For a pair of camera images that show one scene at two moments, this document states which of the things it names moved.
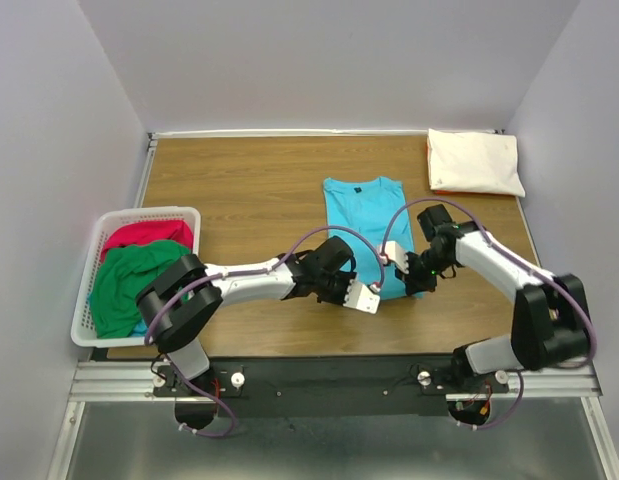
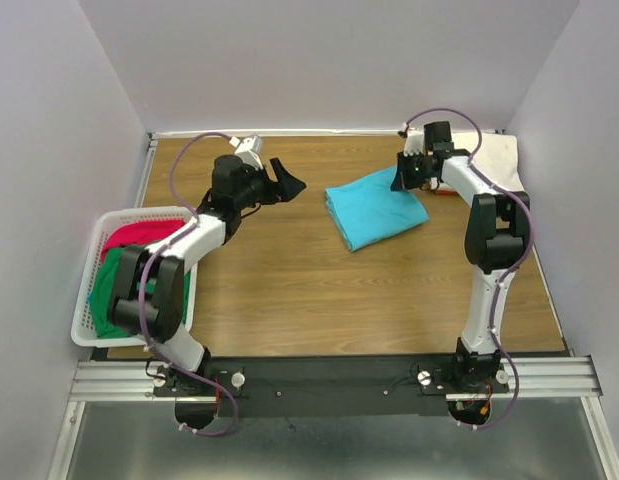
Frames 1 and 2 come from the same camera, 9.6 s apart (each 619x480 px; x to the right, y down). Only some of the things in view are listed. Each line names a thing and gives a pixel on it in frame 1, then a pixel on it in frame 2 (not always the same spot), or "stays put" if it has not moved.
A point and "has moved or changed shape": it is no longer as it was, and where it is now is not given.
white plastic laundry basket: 82,330 stays put
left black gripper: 341,298 to 287,188
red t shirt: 147,232 stays put
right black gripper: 414,282 to 402,183
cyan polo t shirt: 368,214 has moved or changed shape
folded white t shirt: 477,161 stays put
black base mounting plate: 339,387 stays put
